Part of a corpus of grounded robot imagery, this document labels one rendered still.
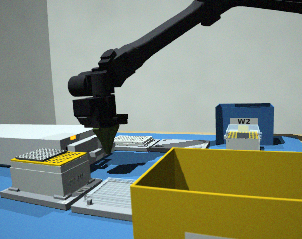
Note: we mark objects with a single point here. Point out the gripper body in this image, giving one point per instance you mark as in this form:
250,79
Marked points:
109,122

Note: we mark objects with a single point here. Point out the blue bench mat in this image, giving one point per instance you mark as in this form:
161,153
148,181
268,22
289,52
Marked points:
22,220

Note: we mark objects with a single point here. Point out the yellow open-top bin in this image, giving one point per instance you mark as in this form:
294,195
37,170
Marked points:
193,193

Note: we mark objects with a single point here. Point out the blue open-top bin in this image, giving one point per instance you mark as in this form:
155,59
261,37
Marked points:
261,114

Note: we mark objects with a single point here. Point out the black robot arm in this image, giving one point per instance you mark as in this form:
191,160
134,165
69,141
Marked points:
116,65

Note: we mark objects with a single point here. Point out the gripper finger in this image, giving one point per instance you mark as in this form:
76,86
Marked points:
109,135
98,133

